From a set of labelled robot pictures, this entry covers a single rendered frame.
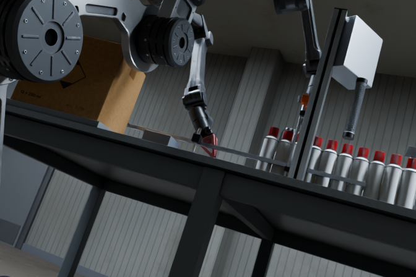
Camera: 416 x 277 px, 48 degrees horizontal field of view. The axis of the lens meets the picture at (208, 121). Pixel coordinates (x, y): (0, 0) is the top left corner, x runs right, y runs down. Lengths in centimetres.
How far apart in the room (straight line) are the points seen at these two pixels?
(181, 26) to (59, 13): 49
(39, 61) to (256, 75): 393
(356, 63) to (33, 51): 107
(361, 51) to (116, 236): 392
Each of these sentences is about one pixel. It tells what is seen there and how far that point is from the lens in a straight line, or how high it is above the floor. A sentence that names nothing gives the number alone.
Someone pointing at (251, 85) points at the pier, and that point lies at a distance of 471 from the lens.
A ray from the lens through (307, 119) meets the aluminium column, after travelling 152.
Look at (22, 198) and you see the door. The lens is 595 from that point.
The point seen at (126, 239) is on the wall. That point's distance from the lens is 507.
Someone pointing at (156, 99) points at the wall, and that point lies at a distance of 540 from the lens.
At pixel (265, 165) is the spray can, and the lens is 164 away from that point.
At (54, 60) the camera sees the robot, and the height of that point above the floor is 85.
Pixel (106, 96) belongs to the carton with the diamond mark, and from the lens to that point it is 146.
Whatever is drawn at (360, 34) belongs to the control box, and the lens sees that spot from 167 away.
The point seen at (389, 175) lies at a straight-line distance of 162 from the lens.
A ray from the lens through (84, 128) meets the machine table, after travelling 138.
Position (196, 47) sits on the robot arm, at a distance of 201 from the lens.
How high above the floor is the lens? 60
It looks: 15 degrees up
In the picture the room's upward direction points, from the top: 18 degrees clockwise
